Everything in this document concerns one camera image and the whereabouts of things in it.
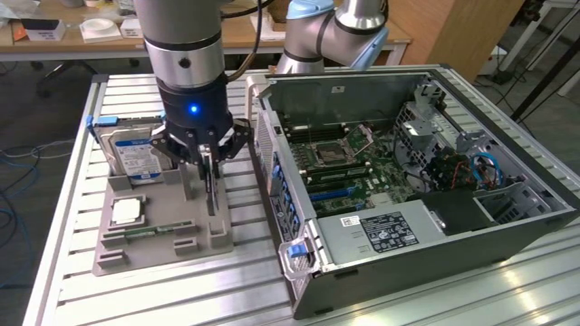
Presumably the metal socket cover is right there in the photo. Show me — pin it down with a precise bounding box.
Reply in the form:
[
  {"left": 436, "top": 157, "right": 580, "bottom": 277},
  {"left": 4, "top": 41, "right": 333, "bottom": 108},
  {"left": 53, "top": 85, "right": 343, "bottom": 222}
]
[{"left": 344, "top": 124, "right": 377, "bottom": 150}]

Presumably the black RAM slot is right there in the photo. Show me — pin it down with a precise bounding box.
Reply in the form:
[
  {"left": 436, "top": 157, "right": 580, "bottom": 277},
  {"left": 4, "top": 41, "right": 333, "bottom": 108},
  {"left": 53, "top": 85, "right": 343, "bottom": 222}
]
[
  {"left": 284, "top": 123, "right": 341, "bottom": 130},
  {"left": 289, "top": 135, "right": 347, "bottom": 143},
  {"left": 287, "top": 127, "right": 343, "bottom": 134},
  {"left": 309, "top": 184, "right": 367, "bottom": 194},
  {"left": 308, "top": 179, "right": 364, "bottom": 187},
  {"left": 288, "top": 131, "right": 344, "bottom": 139}
]

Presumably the blue case release latch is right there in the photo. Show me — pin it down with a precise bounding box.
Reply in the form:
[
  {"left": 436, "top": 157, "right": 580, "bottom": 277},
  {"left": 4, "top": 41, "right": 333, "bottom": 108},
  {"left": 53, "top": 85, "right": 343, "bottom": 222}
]
[{"left": 287, "top": 242, "right": 309, "bottom": 261}]

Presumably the black metal stand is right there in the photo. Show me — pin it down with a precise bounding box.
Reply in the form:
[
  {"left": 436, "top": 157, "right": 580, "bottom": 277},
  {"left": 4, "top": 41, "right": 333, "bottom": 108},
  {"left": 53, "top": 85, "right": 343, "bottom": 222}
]
[{"left": 509, "top": 0, "right": 580, "bottom": 123}]

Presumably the silver CPU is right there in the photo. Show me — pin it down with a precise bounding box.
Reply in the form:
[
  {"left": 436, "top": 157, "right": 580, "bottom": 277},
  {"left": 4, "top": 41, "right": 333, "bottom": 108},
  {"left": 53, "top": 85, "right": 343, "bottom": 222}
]
[{"left": 112, "top": 200, "right": 143, "bottom": 225}]

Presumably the black plastic cover box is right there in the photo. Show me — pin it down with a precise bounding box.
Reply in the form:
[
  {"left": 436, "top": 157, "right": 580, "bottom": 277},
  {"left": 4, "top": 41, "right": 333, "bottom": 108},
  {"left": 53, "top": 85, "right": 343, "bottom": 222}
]
[{"left": 423, "top": 188, "right": 493, "bottom": 237}]

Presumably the white labelled cardboard box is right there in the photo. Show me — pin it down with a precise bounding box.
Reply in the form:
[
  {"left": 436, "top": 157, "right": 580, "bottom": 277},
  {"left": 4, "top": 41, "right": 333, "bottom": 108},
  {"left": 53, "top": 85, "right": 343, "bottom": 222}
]
[{"left": 120, "top": 17, "right": 147, "bottom": 39}]

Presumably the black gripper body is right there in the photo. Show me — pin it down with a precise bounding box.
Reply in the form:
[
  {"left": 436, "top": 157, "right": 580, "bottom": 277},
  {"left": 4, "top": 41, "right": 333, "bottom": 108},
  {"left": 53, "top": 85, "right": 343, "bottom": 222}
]
[{"left": 156, "top": 76, "right": 235, "bottom": 164}]

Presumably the green RAM stick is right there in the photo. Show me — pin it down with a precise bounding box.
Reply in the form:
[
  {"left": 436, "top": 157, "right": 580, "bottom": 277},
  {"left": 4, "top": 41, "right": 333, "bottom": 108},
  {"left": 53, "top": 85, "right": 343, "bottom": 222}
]
[{"left": 123, "top": 222, "right": 191, "bottom": 238}]

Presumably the brown cardboard box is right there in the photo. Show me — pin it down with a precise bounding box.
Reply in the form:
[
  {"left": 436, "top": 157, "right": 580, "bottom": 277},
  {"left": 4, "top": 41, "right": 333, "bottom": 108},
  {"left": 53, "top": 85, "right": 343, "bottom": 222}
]
[{"left": 267, "top": 0, "right": 291, "bottom": 24}]

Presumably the wooden desk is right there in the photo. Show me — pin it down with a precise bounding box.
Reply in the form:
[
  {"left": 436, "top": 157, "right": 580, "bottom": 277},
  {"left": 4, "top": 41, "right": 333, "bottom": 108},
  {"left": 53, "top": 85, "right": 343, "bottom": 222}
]
[{"left": 0, "top": 0, "right": 413, "bottom": 74}]

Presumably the blue expansion slot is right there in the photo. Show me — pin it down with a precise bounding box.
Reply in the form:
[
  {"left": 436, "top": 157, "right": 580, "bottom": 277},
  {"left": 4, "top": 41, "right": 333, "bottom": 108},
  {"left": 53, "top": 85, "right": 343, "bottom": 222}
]
[{"left": 309, "top": 188, "right": 353, "bottom": 202}]

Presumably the green motherboard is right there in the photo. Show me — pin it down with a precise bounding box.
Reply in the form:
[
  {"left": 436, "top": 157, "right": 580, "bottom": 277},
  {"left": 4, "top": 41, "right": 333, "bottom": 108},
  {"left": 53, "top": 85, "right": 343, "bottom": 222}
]
[{"left": 283, "top": 115, "right": 436, "bottom": 218}]

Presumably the silver perforated disk bay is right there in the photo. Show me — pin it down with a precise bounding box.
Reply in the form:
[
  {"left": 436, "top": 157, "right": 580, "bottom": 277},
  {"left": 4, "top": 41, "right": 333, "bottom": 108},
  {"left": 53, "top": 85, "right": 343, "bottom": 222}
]
[{"left": 392, "top": 81, "right": 461, "bottom": 173}]

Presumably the grey parts rack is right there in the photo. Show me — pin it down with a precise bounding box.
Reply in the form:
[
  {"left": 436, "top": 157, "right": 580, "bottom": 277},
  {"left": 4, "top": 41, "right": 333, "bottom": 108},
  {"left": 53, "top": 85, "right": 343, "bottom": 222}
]
[{"left": 92, "top": 162, "right": 236, "bottom": 278}]

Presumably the silver chipset heatsink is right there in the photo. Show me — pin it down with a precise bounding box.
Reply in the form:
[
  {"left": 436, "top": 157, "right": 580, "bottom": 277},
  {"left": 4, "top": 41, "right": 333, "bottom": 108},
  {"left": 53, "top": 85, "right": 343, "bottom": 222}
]
[{"left": 369, "top": 194, "right": 400, "bottom": 209}]

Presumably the blue floor cable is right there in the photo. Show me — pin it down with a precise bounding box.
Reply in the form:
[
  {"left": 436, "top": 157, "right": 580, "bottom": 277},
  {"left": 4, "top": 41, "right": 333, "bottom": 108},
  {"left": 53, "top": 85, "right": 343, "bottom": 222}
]
[{"left": 0, "top": 145, "right": 44, "bottom": 289}]

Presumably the black graphics card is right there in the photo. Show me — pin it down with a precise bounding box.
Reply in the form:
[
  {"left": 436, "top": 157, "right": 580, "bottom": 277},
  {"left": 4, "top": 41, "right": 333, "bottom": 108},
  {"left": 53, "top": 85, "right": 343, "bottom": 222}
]
[{"left": 199, "top": 144, "right": 219, "bottom": 217}]

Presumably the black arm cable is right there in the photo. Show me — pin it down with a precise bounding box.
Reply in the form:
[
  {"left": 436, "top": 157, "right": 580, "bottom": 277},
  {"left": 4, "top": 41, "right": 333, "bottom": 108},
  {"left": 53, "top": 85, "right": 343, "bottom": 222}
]
[{"left": 225, "top": 0, "right": 273, "bottom": 83}]

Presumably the white floor cable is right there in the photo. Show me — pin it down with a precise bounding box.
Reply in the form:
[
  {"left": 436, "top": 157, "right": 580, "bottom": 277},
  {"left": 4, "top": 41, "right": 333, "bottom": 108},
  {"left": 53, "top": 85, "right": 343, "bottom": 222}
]
[{"left": 0, "top": 138, "right": 73, "bottom": 160}]

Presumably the white box with round recess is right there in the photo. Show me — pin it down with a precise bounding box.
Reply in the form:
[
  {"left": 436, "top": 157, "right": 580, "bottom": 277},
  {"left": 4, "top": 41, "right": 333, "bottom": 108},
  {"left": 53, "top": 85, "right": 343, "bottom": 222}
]
[{"left": 79, "top": 18, "right": 124, "bottom": 44}]

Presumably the CPU socket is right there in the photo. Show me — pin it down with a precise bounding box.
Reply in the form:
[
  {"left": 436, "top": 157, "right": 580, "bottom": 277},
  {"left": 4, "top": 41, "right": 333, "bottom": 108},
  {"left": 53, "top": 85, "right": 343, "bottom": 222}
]
[{"left": 315, "top": 141, "right": 352, "bottom": 167}]

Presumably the clear plastic bag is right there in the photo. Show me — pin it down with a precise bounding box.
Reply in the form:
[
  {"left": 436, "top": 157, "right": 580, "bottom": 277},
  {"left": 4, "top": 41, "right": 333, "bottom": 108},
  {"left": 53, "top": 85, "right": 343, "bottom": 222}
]
[{"left": 0, "top": 0, "right": 43, "bottom": 22}]

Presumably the black office chair base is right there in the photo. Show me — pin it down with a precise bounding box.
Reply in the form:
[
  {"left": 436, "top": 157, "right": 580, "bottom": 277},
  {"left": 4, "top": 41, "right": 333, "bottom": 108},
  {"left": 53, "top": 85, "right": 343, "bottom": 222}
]
[{"left": 31, "top": 60, "right": 99, "bottom": 99}]

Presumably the silver open disk bay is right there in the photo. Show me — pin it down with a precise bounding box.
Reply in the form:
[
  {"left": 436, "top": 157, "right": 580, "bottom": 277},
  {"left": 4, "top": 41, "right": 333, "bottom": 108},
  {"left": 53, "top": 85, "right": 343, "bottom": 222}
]
[{"left": 473, "top": 179, "right": 567, "bottom": 227}]

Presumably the grey power supply unit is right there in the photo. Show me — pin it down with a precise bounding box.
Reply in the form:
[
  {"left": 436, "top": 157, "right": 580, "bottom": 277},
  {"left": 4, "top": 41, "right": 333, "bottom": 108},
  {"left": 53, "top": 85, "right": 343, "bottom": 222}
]
[{"left": 316, "top": 200, "right": 449, "bottom": 272}]

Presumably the red wire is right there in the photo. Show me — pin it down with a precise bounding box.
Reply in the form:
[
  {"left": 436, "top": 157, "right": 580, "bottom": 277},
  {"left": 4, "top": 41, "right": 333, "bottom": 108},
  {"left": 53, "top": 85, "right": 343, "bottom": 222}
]
[{"left": 455, "top": 161, "right": 472, "bottom": 189}]

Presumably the black wire bundle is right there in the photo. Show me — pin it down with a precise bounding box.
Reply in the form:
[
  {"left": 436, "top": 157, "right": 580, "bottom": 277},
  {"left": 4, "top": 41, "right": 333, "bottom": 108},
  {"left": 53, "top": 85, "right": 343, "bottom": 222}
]
[{"left": 428, "top": 154, "right": 477, "bottom": 191}]

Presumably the hard disk with blue bracket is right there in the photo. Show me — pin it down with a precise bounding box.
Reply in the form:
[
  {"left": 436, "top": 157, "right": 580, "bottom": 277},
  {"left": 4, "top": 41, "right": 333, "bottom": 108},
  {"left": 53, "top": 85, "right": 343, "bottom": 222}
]
[{"left": 84, "top": 114, "right": 177, "bottom": 187}]

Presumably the blue wire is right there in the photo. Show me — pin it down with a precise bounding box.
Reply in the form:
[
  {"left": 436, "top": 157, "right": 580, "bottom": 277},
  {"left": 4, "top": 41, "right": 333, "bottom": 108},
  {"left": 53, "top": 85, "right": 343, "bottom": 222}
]
[{"left": 471, "top": 152, "right": 505, "bottom": 187}]

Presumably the dark grey PC case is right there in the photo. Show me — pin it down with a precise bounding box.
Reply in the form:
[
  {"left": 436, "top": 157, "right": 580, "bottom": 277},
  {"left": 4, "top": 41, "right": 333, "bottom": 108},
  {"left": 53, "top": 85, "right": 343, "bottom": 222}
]
[{"left": 244, "top": 69, "right": 580, "bottom": 320}]

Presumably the white box with black lid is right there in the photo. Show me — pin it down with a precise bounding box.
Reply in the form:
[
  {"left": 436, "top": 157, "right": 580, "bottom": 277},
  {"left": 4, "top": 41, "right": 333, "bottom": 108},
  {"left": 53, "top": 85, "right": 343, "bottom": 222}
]
[{"left": 20, "top": 18, "right": 68, "bottom": 42}]

